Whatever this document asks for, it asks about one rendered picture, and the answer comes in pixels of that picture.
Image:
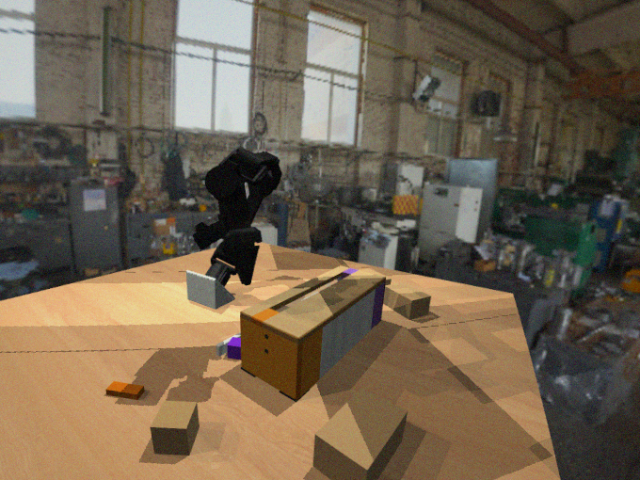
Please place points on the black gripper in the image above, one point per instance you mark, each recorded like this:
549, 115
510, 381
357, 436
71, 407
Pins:
239, 242

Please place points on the small orange block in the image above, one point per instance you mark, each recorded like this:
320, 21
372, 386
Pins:
125, 390

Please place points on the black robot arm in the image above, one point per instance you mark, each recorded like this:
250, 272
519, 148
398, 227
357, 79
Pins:
226, 182

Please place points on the small purple block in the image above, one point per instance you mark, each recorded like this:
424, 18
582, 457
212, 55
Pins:
234, 349

